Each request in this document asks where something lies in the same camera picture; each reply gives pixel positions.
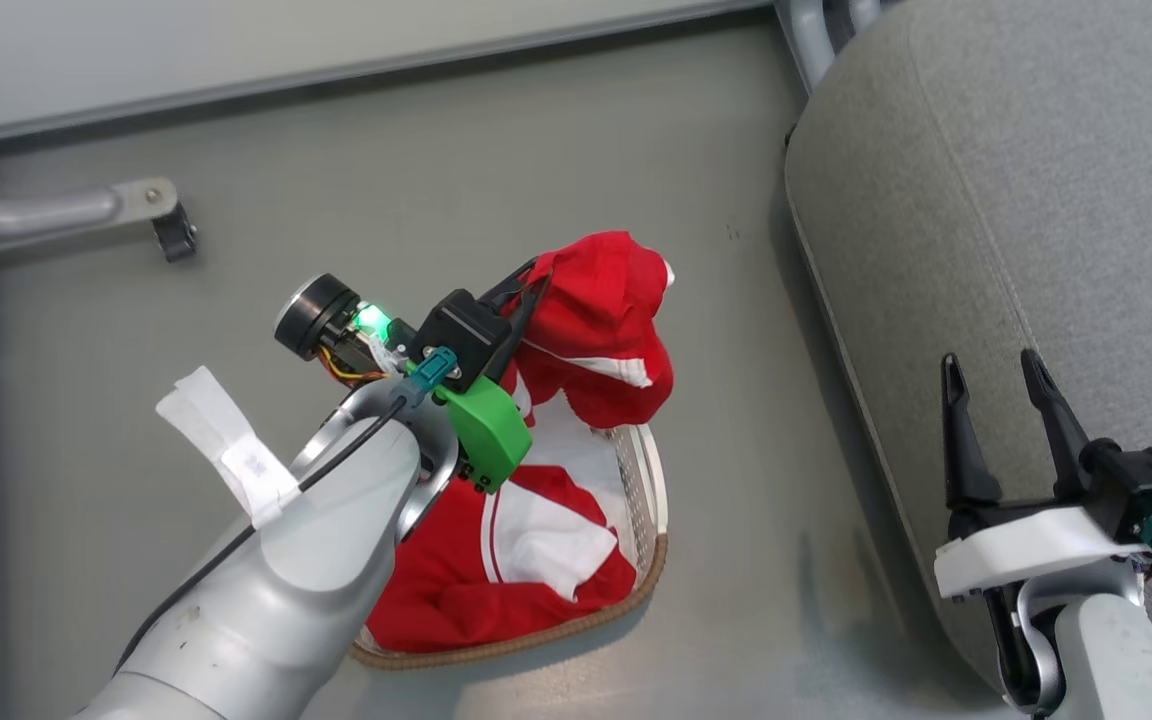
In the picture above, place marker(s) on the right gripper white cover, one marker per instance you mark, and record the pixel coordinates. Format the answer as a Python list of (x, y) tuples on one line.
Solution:
[(1026, 550)]

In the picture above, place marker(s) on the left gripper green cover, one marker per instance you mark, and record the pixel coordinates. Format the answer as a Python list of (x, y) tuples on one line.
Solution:
[(488, 430)]

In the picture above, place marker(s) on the red white striped garment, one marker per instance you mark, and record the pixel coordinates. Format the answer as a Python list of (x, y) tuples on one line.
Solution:
[(596, 300)]

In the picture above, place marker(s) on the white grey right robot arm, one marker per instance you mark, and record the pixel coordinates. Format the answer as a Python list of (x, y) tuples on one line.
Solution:
[(1106, 650)]

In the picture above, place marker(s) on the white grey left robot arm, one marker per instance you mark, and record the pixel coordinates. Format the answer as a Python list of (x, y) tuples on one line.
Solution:
[(266, 590)]

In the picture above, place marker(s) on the white cloth basket liner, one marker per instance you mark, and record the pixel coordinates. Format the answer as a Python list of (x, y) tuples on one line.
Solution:
[(576, 450)]

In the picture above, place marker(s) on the white laundry basket brown rim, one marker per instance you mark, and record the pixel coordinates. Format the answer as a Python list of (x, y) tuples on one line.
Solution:
[(652, 500)]

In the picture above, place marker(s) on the grey fabric sofa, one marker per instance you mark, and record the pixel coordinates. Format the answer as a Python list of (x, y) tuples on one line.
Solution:
[(1016, 220)]

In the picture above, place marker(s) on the white tape label strip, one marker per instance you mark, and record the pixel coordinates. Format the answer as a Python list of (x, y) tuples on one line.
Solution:
[(236, 450)]

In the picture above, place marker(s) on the small black caster wheel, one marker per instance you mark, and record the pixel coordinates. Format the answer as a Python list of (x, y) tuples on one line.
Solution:
[(176, 238)]

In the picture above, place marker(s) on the grey double partition foot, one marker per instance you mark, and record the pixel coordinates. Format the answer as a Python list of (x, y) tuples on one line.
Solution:
[(816, 35)]

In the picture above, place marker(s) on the grey partition foot with plate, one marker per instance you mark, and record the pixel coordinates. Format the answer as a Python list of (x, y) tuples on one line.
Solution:
[(36, 212)]

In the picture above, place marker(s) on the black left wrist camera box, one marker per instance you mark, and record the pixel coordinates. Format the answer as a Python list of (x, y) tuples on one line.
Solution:
[(461, 335)]

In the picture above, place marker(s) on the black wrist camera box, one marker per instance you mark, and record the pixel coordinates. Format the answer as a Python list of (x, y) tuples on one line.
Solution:
[(1146, 490), (461, 335)]

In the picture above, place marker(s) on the teal left camera connector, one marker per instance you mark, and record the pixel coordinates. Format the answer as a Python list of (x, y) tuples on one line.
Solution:
[(432, 372)]

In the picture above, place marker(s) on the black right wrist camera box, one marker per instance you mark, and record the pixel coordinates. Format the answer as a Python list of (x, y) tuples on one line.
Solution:
[(1146, 490)]

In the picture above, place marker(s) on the grey partition bottom rail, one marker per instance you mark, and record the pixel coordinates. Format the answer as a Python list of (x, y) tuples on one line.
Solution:
[(336, 70)]

